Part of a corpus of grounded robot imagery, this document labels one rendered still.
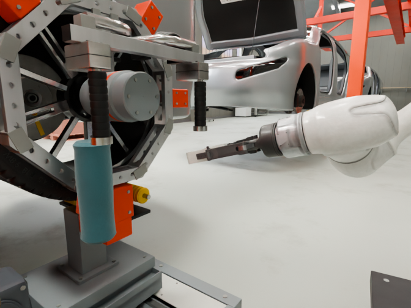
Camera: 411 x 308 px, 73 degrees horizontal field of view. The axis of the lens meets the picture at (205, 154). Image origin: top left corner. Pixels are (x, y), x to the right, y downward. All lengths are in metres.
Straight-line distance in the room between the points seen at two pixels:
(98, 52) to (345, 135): 0.49
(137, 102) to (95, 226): 0.33
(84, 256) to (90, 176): 0.46
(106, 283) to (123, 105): 0.63
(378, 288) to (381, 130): 0.58
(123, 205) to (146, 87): 0.39
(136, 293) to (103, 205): 0.50
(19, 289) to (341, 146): 0.80
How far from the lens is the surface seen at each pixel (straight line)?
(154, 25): 1.03
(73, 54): 0.65
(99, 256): 1.17
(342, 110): 0.57
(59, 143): 0.93
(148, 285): 1.20
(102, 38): 0.66
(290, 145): 0.59
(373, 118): 0.56
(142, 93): 0.77
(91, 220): 0.76
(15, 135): 0.77
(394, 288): 1.06
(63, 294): 1.11
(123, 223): 0.97
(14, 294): 0.87
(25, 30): 0.80
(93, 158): 0.72
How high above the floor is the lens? 0.83
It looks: 10 degrees down
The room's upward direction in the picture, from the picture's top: straight up
